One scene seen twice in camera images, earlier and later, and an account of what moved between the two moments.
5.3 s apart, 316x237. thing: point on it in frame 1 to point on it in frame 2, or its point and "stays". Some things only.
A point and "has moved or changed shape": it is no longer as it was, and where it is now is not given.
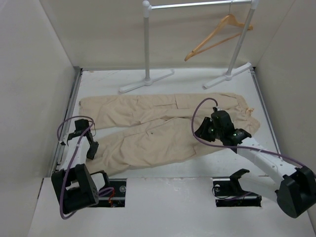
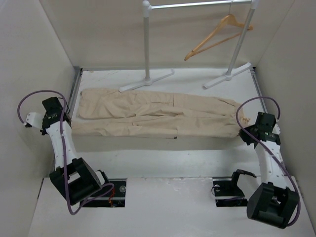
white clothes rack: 147,9 stays
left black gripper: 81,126 to 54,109
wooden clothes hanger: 229,18 stays
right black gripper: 202,131 to 244,136
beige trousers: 134,131 has moved or changed shape
